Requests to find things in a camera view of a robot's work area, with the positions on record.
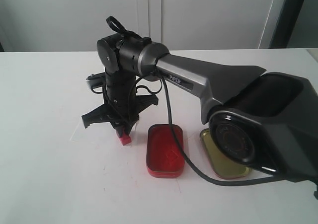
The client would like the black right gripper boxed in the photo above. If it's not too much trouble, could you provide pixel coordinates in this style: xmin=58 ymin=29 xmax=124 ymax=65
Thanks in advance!
xmin=81 ymin=72 xmax=159 ymax=135

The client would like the red stamp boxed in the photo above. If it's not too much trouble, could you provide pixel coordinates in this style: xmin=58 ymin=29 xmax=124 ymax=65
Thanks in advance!
xmin=116 ymin=132 xmax=132 ymax=146

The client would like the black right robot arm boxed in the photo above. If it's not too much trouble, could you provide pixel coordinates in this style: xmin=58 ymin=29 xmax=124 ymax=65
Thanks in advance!
xmin=82 ymin=33 xmax=318 ymax=186

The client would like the red ink pad tin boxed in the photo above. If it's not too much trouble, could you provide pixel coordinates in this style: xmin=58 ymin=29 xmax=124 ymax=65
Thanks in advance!
xmin=146 ymin=124 xmax=185 ymax=178

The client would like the white paper sheet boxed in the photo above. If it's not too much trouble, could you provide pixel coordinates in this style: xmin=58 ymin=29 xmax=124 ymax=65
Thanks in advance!
xmin=70 ymin=122 xmax=138 ymax=149

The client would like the gold tin lid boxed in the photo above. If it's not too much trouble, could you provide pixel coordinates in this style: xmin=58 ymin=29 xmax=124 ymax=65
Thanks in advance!
xmin=200 ymin=129 xmax=251 ymax=180

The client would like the white cabinet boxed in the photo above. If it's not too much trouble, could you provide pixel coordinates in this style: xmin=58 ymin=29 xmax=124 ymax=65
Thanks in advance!
xmin=0 ymin=0 xmax=284 ymax=52

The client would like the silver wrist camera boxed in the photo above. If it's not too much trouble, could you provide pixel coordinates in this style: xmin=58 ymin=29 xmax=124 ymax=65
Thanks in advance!
xmin=85 ymin=73 xmax=106 ymax=89

